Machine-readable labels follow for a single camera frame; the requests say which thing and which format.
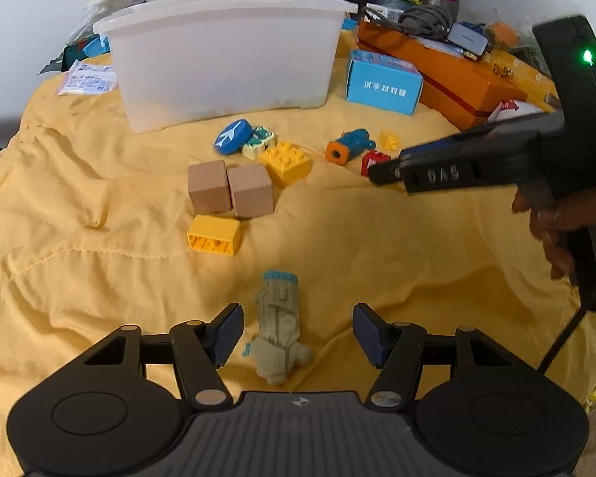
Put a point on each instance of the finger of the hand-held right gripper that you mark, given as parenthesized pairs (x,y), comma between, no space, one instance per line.
(427,149)
(385,173)

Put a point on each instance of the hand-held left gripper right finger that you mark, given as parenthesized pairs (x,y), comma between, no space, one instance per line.
(370,330)

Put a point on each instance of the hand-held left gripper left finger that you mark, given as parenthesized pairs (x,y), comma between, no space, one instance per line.
(226,333)

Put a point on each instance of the red toy brick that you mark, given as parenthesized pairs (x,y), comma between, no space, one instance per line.
(372,163)

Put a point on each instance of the grey toy spaceship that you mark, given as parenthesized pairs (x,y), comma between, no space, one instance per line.
(278,328)

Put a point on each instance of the white plastic bin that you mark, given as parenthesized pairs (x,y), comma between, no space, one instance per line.
(218,59)

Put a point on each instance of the person's right hand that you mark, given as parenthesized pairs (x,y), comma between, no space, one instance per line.
(551,218)

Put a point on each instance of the small yellow toy brick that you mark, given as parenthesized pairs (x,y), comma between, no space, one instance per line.
(389,140)

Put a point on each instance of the teal toy telescope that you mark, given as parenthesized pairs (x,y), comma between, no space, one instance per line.
(352,143)

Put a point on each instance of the orange long box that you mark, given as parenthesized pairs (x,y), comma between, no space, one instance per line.
(457,84)

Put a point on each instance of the white red plastic bag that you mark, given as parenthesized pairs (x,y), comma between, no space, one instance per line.
(514,110)

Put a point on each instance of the blue cardboard box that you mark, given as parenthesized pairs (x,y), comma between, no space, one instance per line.
(382,87)

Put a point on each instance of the yellow flat box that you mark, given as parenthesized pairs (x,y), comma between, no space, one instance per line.
(521,72)

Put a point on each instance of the yellow hollow toy brick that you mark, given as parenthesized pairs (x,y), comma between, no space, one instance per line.
(213,236)

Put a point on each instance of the yellow studded toy brick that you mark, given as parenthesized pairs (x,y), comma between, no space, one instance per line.
(285,164)

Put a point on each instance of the dark device case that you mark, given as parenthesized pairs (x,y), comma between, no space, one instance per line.
(469,37)

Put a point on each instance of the frog printed toy block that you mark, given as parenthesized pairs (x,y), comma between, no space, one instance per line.
(259,143)

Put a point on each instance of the wooden cube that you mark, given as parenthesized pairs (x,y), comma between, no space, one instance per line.
(251,191)
(208,188)

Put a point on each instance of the orange round object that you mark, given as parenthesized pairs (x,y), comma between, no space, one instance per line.
(501,33)

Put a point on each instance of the yellow blanket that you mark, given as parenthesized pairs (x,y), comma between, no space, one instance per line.
(104,258)

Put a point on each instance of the blue disc toy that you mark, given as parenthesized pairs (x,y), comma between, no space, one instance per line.
(232,136)

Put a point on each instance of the white paper packet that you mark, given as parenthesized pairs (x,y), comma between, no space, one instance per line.
(87,79)

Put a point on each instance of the blue packet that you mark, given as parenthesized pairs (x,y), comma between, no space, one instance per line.
(92,47)

